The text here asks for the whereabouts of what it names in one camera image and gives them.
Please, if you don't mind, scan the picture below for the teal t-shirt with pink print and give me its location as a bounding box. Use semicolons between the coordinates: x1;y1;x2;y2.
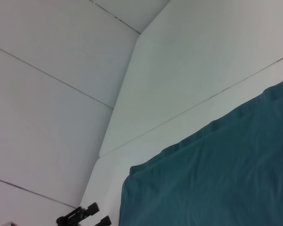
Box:
119;75;283;226

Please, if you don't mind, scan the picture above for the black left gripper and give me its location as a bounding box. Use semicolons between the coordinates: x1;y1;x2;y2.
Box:
56;202;112;226

